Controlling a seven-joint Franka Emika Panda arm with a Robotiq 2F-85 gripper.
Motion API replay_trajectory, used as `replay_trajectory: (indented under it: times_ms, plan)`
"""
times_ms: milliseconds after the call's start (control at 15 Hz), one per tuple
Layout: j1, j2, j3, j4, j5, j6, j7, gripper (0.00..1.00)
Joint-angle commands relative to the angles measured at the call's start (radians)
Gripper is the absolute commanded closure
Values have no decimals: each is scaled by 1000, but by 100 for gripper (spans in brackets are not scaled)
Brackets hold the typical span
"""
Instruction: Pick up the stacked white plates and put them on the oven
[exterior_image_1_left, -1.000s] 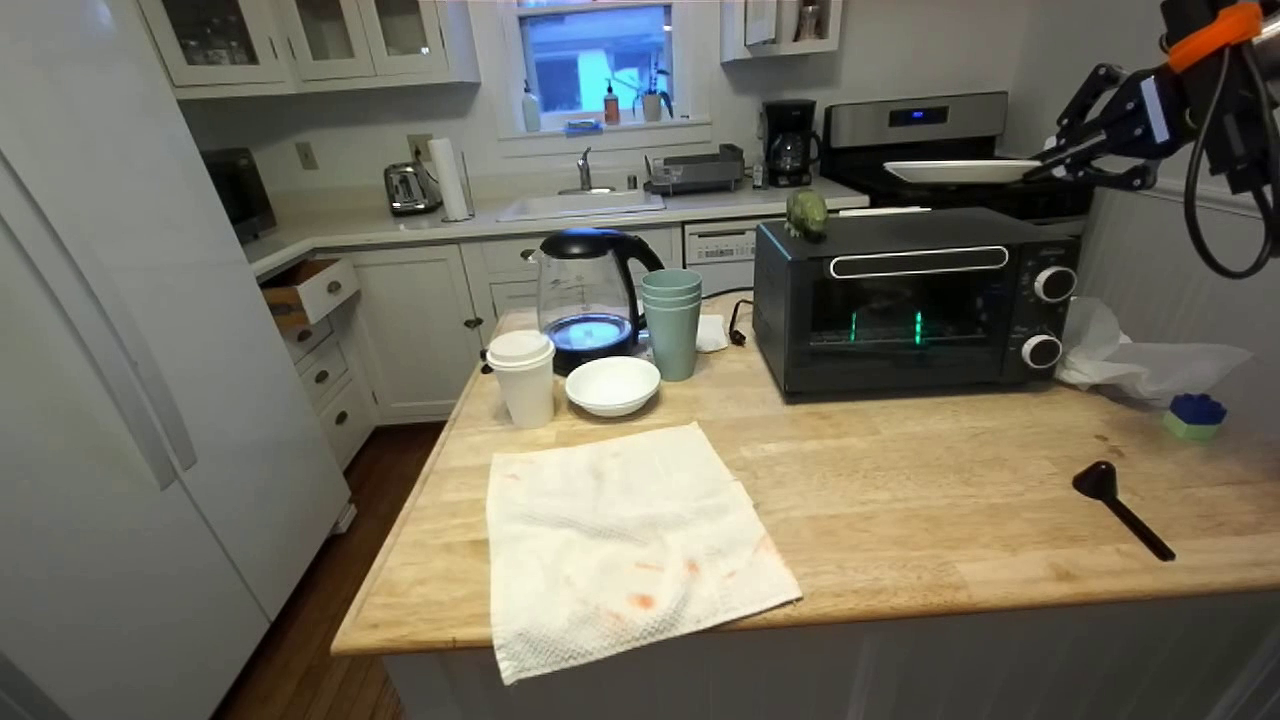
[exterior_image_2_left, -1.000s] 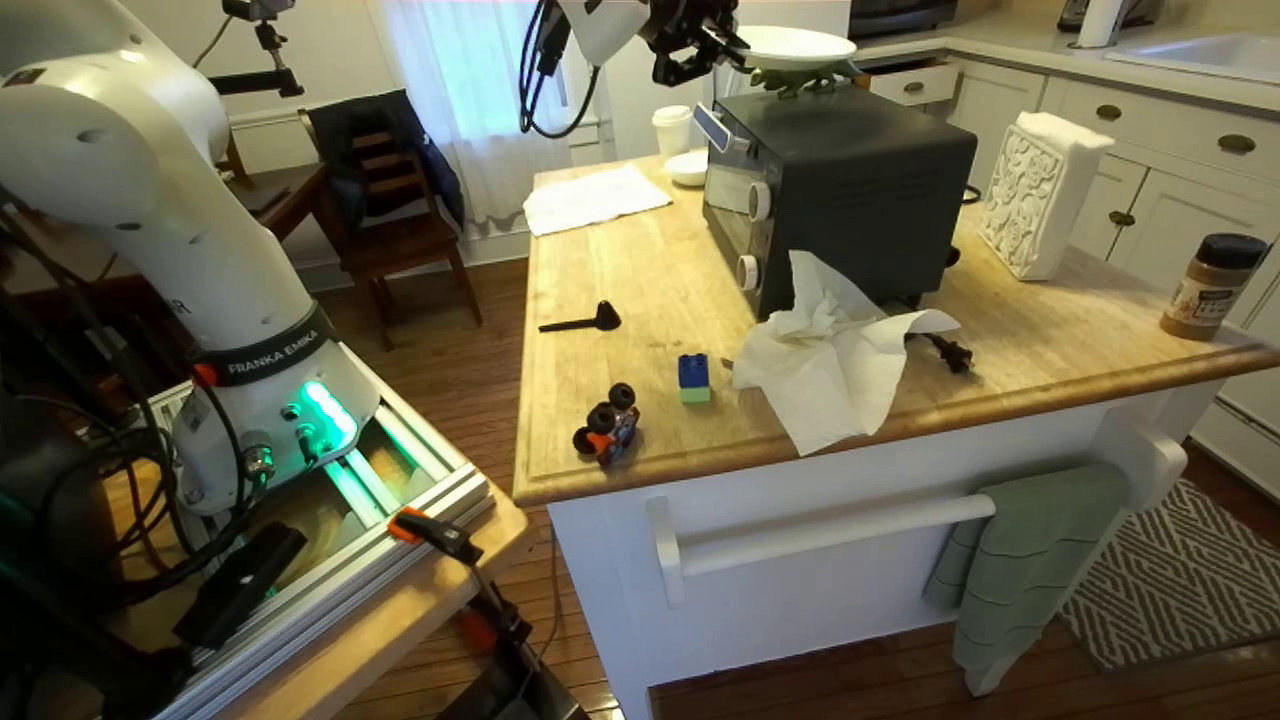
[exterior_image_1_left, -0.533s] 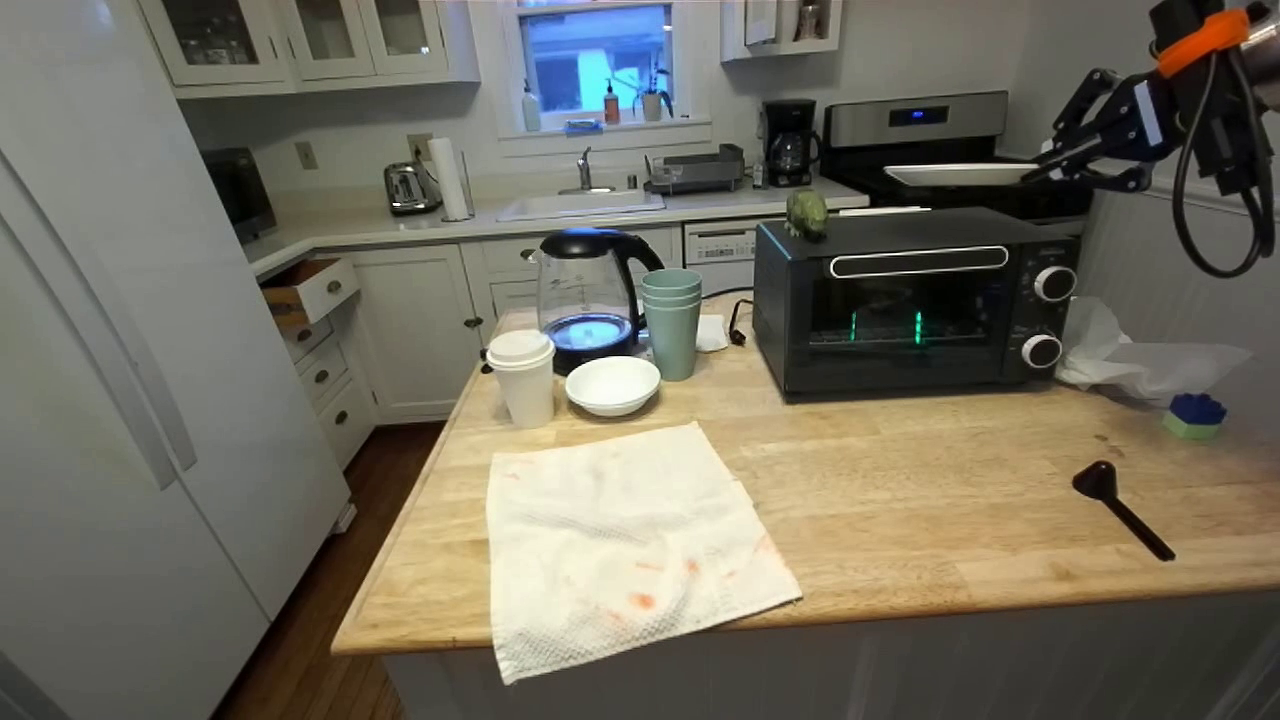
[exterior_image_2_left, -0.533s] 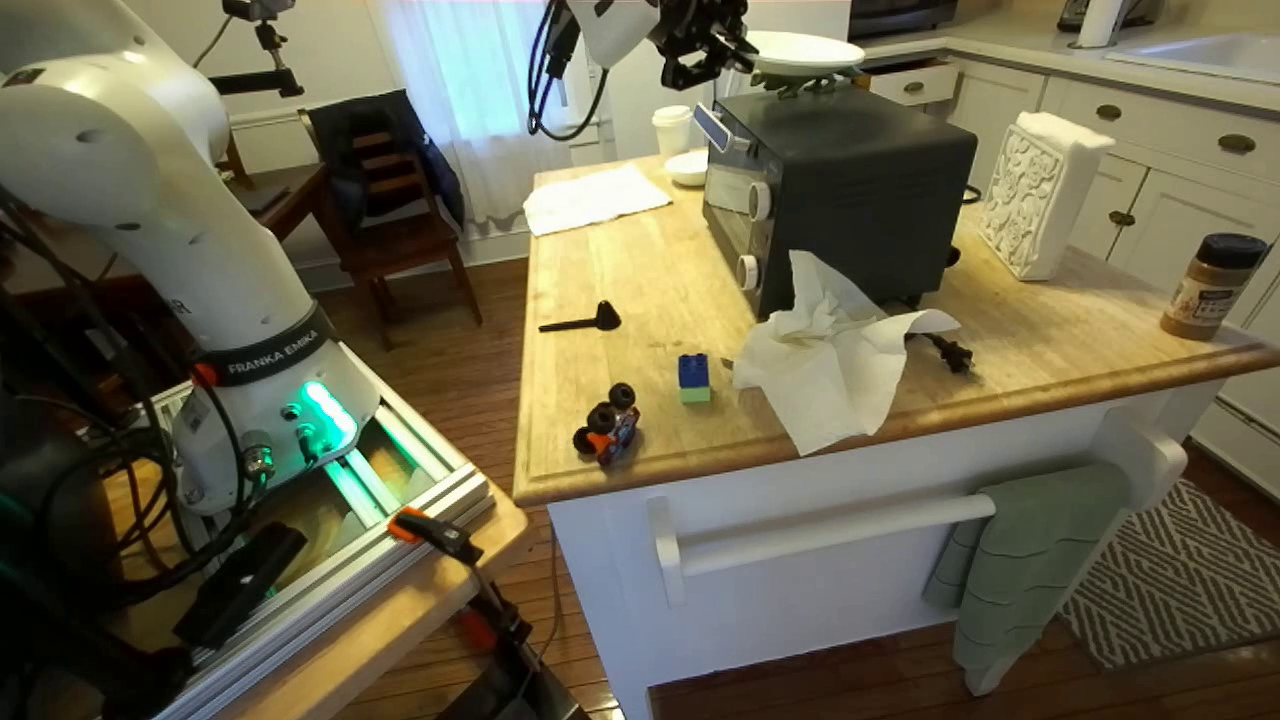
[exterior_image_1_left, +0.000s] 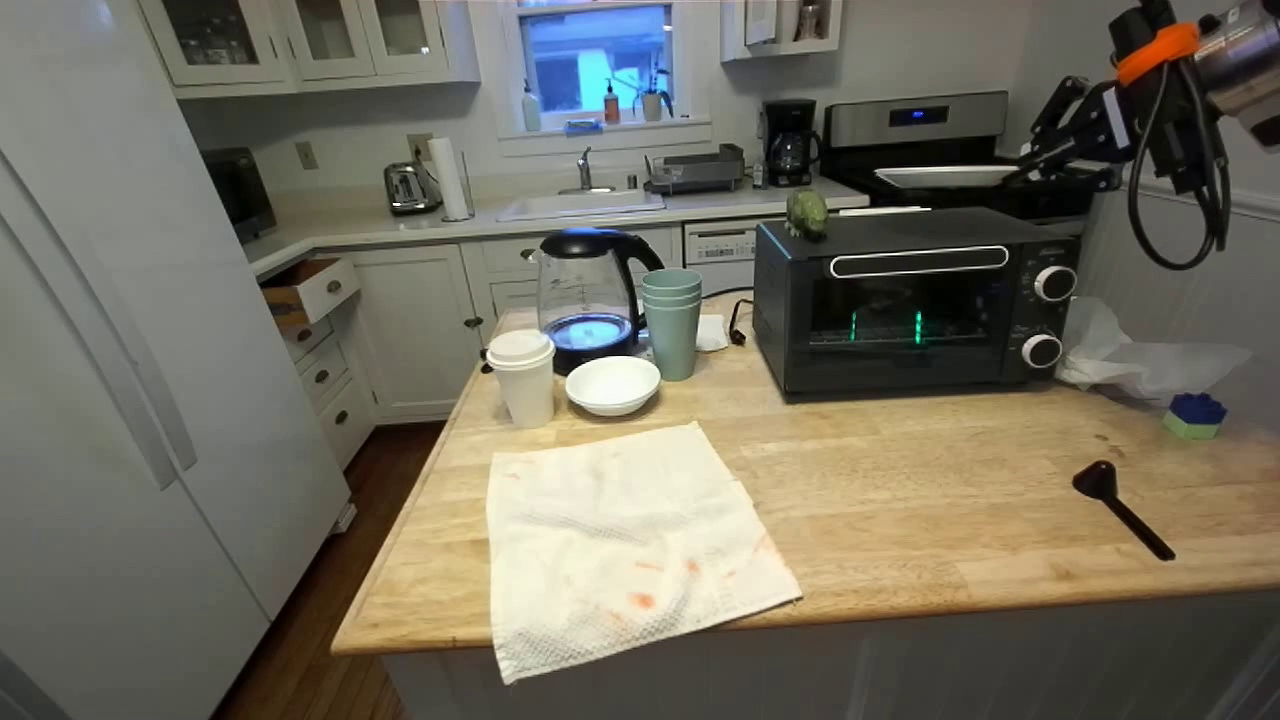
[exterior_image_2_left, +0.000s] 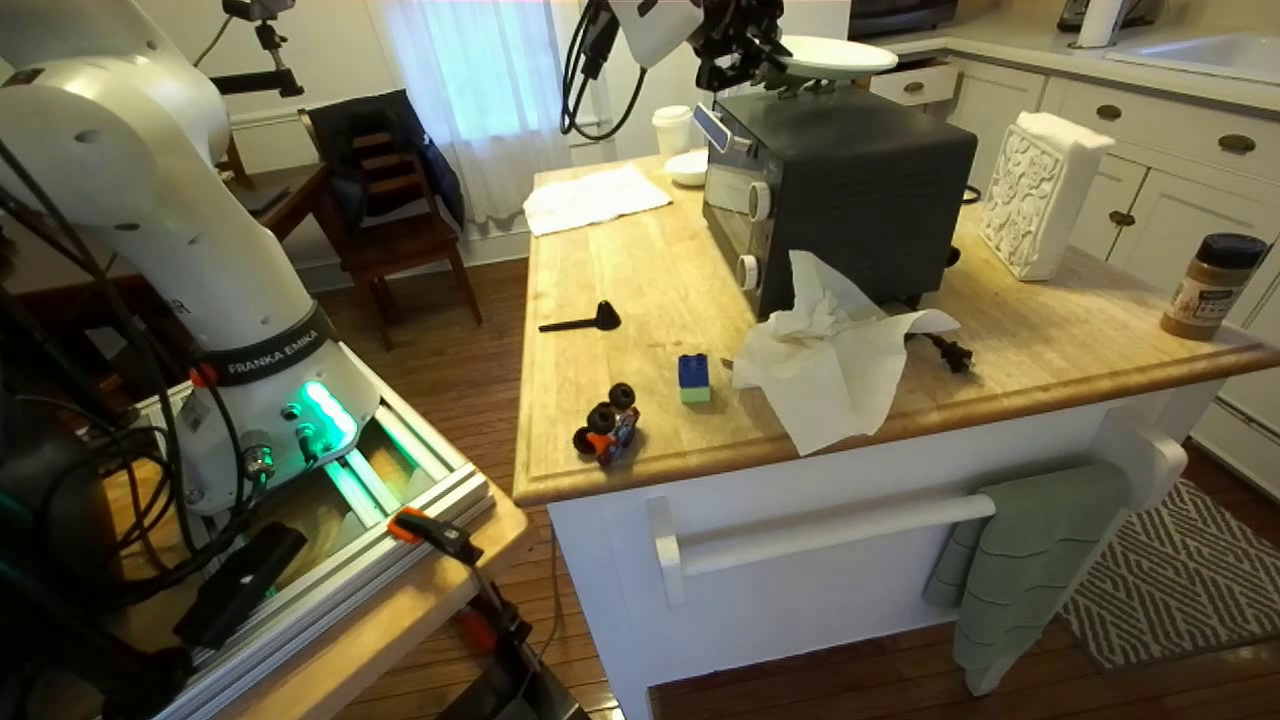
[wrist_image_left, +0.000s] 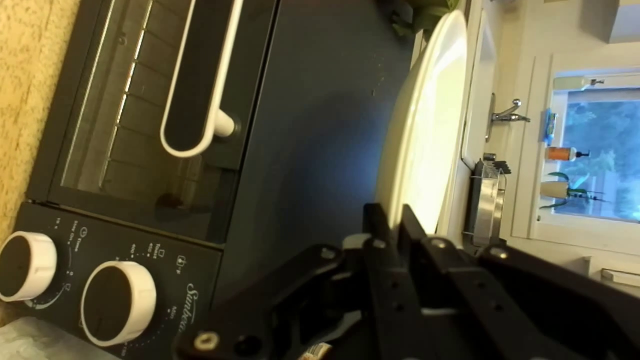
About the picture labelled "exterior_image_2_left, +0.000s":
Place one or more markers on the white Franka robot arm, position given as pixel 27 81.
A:
pixel 145 212

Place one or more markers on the green hanging towel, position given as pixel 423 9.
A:
pixel 1032 574

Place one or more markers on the black measuring scoop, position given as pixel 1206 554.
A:
pixel 607 319

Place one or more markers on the flat white paper towel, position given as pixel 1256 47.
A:
pixel 594 201

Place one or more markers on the dark wooden desk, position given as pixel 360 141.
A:
pixel 284 193

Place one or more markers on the white window curtain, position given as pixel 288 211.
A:
pixel 495 94

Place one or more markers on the black toaster oven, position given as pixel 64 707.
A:
pixel 852 184

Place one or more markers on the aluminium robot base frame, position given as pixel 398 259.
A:
pixel 403 493

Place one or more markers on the flat black box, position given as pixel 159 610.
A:
pixel 242 584

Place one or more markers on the small white bowl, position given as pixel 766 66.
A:
pixel 690 168

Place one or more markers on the white kitchen island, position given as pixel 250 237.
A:
pixel 800 625

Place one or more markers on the crumpled white paper towel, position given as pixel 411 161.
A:
pixel 824 375

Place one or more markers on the white towel bar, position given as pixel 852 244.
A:
pixel 824 526

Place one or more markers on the black toy car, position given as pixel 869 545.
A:
pixel 609 428

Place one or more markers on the patterned grey rug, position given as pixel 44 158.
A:
pixel 1185 584

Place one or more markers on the white patterned napkin holder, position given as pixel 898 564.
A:
pixel 1041 201

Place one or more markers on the brown jar with black lid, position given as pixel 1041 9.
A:
pixel 1210 290

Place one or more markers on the black camera tripod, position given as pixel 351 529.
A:
pixel 253 81

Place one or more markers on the black countertop appliance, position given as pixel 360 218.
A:
pixel 902 16

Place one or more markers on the orange and black clamp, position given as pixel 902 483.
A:
pixel 435 535

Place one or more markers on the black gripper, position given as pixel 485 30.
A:
pixel 732 27

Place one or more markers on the white cup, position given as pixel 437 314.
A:
pixel 672 129

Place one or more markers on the dark wooden chair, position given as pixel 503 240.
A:
pixel 387 161

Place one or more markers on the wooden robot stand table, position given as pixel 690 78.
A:
pixel 403 612

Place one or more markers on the small blue cube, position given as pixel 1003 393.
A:
pixel 692 382

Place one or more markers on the white kitchen cabinets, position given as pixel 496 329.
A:
pixel 1175 212

